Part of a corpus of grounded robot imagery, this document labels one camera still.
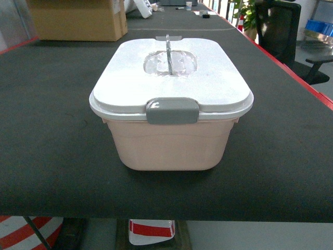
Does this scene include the red white cone centre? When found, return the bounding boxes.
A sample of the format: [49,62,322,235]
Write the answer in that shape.
[116,219,192,250]

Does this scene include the red white traffic cone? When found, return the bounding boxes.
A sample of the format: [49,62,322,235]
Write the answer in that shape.
[0,215,88,250]

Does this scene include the green potted plant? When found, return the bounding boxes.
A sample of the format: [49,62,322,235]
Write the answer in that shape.
[229,0,258,41]

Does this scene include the white box lid grey handle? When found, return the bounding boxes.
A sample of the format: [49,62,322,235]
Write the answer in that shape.
[89,37,254,122]

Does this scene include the white paper cup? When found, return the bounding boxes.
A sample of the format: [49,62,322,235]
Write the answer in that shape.
[186,1,193,11]

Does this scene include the cardboard box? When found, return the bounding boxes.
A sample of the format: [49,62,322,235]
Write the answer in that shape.
[27,1,127,42]

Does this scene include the pink plastic storage box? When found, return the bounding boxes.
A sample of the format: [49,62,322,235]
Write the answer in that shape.
[103,118,239,171]

